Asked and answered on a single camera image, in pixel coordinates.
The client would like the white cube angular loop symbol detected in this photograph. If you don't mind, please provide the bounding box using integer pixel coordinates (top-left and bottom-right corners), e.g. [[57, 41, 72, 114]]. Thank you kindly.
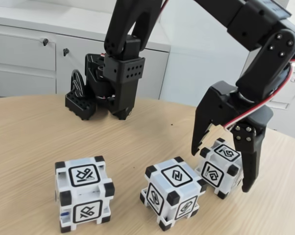
[[195, 138, 246, 200]]

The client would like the white cube zigzag symbol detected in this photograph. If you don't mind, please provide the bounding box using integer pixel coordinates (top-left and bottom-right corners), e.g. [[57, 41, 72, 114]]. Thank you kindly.
[[139, 156, 209, 232]]

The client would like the white drawer cabinet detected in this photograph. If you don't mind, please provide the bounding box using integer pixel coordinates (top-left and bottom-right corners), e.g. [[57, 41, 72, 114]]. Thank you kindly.
[[265, 46, 295, 130]]

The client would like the black table clamp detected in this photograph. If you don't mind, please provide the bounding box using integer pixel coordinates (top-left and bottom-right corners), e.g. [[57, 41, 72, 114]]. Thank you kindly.
[[65, 69, 98, 121]]

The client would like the white cube crossed-lines symbol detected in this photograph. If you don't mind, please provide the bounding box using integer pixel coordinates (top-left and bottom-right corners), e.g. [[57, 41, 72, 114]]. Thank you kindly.
[[54, 155, 116, 234]]

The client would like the white low cabinet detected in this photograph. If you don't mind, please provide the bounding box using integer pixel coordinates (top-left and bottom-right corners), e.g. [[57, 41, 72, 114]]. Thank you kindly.
[[0, 13, 172, 100]]

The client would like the red white black servo cable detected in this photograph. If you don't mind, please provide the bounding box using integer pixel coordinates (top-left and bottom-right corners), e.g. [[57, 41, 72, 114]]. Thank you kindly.
[[159, 0, 171, 12], [223, 56, 295, 131]]

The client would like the grey metal frame post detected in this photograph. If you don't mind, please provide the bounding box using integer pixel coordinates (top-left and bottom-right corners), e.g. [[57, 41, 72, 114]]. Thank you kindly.
[[235, 48, 262, 85]]

